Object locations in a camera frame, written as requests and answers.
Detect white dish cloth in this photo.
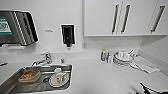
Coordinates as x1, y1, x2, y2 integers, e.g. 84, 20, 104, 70
129, 55, 161, 75

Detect small white bottle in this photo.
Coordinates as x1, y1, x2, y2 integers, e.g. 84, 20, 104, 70
106, 53, 113, 65

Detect dish soap bottle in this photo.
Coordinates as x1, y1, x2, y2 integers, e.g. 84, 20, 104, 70
100, 49, 107, 62

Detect white cup in sink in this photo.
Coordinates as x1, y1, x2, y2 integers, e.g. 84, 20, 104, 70
49, 67, 71, 89

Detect small chrome sink fitting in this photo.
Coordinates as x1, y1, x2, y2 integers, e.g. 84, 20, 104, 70
60, 57, 66, 65

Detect chrome sink faucet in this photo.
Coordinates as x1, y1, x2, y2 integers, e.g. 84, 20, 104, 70
31, 51, 53, 67

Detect stainless steel sink basin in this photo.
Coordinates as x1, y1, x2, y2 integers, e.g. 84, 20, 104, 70
0, 64, 73, 94

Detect bowl with orange contents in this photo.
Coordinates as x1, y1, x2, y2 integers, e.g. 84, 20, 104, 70
17, 69, 42, 84

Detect steel paper towel dispenser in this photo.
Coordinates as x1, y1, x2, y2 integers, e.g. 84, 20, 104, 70
0, 9, 40, 48

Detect white wall outlet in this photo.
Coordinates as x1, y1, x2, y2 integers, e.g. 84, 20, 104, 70
81, 41, 88, 50

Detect white three-door wall cabinet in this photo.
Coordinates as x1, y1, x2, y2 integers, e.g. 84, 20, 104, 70
83, 0, 168, 37

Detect black wall soap dispenser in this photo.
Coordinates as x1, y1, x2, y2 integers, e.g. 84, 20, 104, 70
60, 23, 76, 49

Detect small wall label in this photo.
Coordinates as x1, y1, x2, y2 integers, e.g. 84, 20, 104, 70
45, 29, 54, 33

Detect black wire dish rack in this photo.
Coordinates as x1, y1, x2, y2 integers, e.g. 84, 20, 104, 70
0, 62, 8, 67

